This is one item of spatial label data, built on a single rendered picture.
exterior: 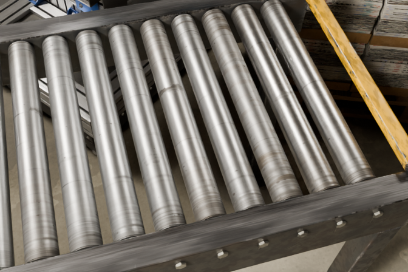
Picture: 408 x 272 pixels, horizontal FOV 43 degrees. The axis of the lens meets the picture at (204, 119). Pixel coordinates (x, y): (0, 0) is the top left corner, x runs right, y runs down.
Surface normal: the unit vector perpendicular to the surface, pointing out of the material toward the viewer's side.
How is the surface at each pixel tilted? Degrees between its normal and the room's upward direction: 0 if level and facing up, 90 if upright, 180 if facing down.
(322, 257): 0
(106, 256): 0
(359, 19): 90
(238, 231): 0
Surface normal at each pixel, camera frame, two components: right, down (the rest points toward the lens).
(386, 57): -0.09, 0.80
